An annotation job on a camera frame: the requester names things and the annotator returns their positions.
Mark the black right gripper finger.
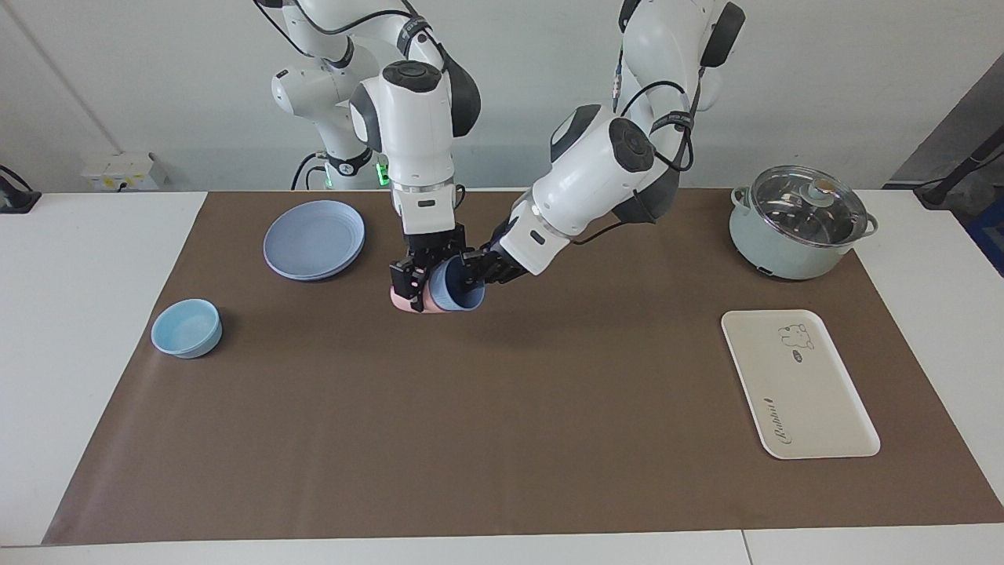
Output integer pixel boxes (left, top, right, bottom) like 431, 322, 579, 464
390, 257, 428, 313
427, 235, 469, 275

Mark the pink plastic cup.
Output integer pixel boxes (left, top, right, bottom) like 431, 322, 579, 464
390, 282, 440, 313

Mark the blue plastic cup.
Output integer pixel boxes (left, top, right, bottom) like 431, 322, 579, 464
427, 257, 487, 312

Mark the cream rabbit print tray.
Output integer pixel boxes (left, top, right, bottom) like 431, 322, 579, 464
721, 309, 881, 460

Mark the lavender blue plate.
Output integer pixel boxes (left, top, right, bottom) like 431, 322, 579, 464
271, 228, 367, 282
263, 199, 366, 279

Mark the brown table mat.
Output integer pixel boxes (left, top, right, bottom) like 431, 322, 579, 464
42, 188, 1004, 546

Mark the light blue bowl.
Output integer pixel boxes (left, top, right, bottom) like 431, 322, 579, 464
151, 298, 224, 360

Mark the pale green cooking pot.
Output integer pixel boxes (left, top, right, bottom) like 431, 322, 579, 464
729, 186, 879, 281

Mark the black desk clamp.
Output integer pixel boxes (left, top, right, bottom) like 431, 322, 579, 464
0, 165, 42, 214

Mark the black stand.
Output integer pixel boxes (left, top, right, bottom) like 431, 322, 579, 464
914, 126, 1004, 209

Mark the blue crate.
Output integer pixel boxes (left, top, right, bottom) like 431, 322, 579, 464
966, 196, 1004, 277

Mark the black base cable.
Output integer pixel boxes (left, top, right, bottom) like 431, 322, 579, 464
292, 153, 326, 191

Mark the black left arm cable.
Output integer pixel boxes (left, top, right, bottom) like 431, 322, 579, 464
573, 78, 700, 246

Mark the white wall socket box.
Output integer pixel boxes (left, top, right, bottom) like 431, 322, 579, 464
81, 151, 167, 191

